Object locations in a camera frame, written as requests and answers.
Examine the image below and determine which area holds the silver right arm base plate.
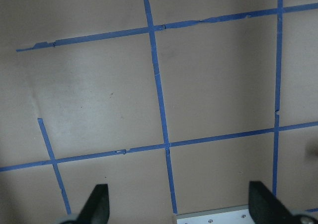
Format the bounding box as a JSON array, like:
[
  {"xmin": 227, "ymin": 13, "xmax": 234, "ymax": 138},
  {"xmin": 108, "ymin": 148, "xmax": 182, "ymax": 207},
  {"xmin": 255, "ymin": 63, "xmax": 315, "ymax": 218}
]
[{"xmin": 175, "ymin": 205, "xmax": 254, "ymax": 224}]

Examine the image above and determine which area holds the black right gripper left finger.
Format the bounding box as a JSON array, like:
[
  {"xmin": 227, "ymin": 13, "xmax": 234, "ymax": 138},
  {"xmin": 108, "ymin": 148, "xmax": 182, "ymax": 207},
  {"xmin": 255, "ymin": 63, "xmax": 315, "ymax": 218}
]
[{"xmin": 78, "ymin": 184, "xmax": 110, "ymax": 224}]

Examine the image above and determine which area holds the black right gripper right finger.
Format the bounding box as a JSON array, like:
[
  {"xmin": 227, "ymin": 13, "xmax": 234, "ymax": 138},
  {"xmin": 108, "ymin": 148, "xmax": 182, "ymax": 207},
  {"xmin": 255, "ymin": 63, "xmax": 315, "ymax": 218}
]
[{"xmin": 248, "ymin": 181, "xmax": 293, "ymax": 224}]

